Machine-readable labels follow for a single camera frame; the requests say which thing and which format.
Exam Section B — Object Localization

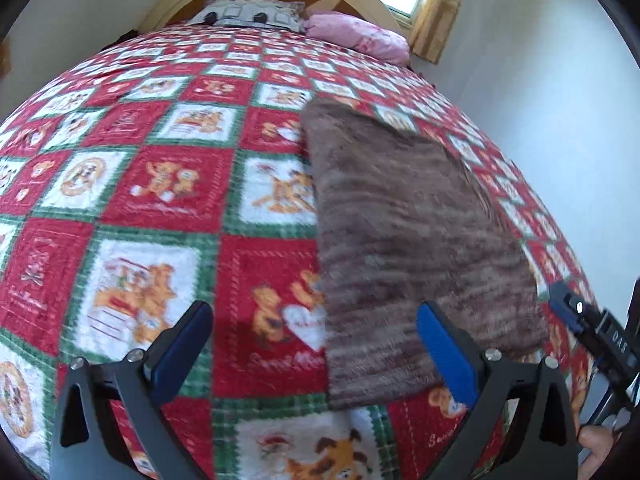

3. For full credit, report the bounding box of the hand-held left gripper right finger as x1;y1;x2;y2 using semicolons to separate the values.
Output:
416;301;582;480

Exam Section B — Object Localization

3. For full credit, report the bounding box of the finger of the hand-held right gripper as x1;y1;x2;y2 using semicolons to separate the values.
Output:
547;281;602;347

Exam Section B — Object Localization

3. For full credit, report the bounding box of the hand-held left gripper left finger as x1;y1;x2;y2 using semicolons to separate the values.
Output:
52;301;216;480

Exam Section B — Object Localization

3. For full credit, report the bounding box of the brown knitted sweater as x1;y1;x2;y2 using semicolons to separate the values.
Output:
300;99;552;411

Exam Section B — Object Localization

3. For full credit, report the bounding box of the person's right hand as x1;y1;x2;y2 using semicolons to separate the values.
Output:
576;424;619;469

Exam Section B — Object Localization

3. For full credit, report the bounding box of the red checked printed blanket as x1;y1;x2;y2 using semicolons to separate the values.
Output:
0;25;617;480

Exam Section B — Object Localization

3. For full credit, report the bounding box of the yellow curtain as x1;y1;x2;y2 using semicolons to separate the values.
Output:
409;0;477;66

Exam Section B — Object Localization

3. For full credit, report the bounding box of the pink pillow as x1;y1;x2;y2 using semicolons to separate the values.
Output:
303;12;410;65

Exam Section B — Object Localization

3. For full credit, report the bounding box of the grey white patterned pillow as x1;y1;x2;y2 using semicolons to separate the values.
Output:
187;0;307;32

